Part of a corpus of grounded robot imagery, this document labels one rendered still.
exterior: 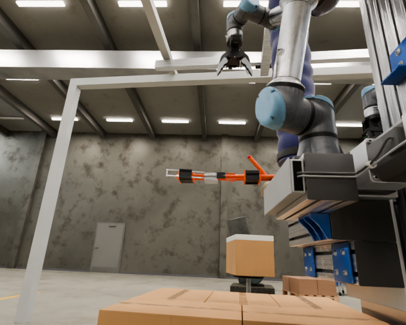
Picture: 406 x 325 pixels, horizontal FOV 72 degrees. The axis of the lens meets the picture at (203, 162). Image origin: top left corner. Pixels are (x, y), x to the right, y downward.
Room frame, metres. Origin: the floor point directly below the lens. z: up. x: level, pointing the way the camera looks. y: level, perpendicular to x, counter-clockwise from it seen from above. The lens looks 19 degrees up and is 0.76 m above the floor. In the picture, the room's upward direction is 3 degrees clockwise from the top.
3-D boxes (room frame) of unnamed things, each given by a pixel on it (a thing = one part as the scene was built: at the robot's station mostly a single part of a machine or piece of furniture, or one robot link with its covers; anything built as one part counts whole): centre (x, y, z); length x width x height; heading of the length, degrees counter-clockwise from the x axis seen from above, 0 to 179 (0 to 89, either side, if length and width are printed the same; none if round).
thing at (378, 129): (1.10, -0.75, 1.33); 0.09 x 0.08 x 0.12; 84
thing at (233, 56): (1.04, -0.12, 1.66); 0.09 x 0.08 x 0.12; 177
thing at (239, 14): (0.95, -0.18, 1.82); 0.11 x 0.11 x 0.08; 23
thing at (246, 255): (3.29, -0.55, 0.82); 0.60 x 0.40 x 0.40; 4
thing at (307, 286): (6.91, -2.52, 0.23); 1.34 x 0.94 x 0.45; 175
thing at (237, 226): (6.75, -1.19, 0.91); 1.08 x 1.06 x 1.82; 177
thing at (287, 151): (1.38, -0.51, 1.30); 0.23 x 0.23 x 0.04
